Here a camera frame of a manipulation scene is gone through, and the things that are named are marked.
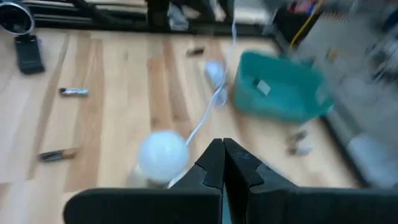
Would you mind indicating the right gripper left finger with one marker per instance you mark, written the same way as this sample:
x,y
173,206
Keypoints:
x,y
155,205

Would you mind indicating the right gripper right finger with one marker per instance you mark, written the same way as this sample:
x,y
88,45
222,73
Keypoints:
x,y
295,205

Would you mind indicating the black copper battery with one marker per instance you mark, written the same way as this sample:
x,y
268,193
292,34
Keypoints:
x,y
297,137
53,155
195,51

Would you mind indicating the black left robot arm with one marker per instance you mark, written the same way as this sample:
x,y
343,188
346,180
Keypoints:
x,y
157,14

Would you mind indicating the brass lamp with white bulb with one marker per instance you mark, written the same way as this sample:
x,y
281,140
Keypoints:
x,y
163,155

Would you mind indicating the light teal plastic bin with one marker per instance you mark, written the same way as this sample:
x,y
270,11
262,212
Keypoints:
x,y
289,102

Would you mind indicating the black and red case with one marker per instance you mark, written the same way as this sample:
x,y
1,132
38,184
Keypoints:
x,y
281,21

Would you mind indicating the black rectangular device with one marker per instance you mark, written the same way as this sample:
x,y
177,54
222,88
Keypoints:
x,y
29,54

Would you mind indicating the black round object corner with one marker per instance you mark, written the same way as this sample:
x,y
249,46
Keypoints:
x,y
15,17

